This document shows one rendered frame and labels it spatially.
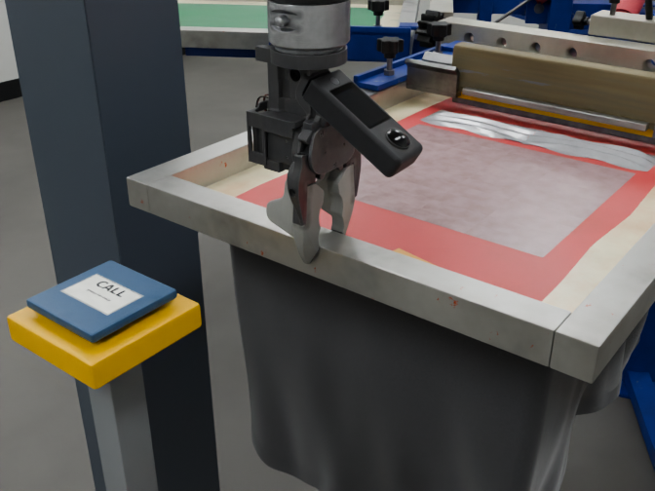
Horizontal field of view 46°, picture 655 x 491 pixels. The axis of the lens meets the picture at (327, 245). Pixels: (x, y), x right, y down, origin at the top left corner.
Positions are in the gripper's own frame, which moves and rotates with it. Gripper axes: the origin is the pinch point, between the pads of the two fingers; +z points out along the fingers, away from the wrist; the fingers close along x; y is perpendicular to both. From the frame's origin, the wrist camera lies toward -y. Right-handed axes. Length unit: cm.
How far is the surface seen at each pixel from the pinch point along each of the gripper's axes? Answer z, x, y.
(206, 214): 0.3, 1.9, 15.7
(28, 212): 97, -99, 231
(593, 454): 98, -101, -5
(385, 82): -2, -49, 26
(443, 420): 22.6, -7.9, -10.8
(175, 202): 0.0, 1.8, 20.6
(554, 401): 16.2, -10.7, -22.1
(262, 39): 0, -69, 70
